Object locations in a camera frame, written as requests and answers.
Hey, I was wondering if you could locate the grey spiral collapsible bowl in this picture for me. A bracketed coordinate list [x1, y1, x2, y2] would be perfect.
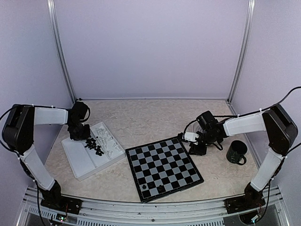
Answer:
[191, 121, 206, 134]

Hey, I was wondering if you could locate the left aluminium corner post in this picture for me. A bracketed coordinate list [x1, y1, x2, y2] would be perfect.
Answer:
[47, 0, 77, 103]

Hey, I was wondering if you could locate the aluminium corner post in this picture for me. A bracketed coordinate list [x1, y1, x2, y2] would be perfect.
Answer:
[227, 0, 256, 104]
[47, 0, 77, 103]

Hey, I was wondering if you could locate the white plastic tray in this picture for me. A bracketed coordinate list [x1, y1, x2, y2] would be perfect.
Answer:
[62, 122, 126, 181]

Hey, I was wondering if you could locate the pile of black chess pieces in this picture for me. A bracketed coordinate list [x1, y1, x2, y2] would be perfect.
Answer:
[85, 137, 104, 156]

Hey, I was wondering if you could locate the right aluminium corner post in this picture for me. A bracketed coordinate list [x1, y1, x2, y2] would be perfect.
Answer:
[227, 0, 256, 104]

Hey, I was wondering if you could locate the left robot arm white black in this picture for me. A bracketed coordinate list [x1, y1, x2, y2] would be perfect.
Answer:
[0, 101, 90, 214]

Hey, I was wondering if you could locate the pile of white chess pieces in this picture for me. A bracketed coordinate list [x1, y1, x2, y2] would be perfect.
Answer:
[95, 127, 124, 159]

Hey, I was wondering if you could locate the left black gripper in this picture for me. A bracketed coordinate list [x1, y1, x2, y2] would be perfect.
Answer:
[68, 121, 90, 141]

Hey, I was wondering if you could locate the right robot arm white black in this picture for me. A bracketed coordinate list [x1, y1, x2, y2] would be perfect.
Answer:
[178, 102, 298, 214]

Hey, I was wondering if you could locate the aluminium front frame rail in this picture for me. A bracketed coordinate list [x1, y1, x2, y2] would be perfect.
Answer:
[16, 186, 291, 226]

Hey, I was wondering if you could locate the black white chessboard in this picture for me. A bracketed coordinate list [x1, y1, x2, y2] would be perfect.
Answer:
[126, 137, 204, 203]

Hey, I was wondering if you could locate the dark green mug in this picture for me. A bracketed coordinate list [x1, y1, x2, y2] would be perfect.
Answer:
[226, 140, 247, 165]

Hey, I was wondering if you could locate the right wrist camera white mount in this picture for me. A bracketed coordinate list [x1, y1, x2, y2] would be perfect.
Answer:
[177, 132, 199, 142]

